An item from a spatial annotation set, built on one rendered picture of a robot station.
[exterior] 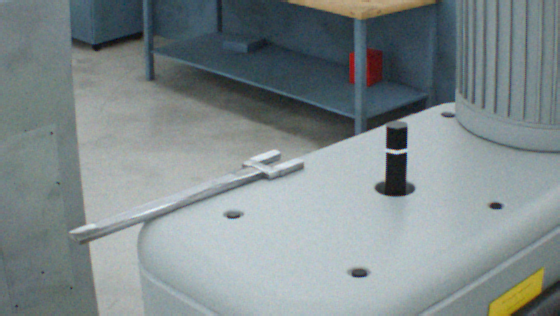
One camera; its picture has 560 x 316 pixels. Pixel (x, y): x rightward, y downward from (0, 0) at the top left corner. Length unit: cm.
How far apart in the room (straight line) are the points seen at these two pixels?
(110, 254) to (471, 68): 404
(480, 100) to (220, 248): 34
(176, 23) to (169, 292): 762
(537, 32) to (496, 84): 8
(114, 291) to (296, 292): 390
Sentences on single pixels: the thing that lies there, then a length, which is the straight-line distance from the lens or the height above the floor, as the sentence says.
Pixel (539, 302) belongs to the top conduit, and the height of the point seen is 181.
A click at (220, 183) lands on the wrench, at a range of 91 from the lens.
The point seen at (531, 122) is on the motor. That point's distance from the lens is 100.
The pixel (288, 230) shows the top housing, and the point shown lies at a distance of 84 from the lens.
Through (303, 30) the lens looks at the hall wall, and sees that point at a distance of 725.
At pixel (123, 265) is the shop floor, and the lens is 485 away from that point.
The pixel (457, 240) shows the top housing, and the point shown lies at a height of 189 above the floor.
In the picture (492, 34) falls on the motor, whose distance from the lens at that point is 99.
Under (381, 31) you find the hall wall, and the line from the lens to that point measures 672.
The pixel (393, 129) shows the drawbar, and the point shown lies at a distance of 89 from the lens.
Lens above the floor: 226
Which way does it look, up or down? 22 degrees down
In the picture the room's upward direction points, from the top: 1 degrees counter-clockwise
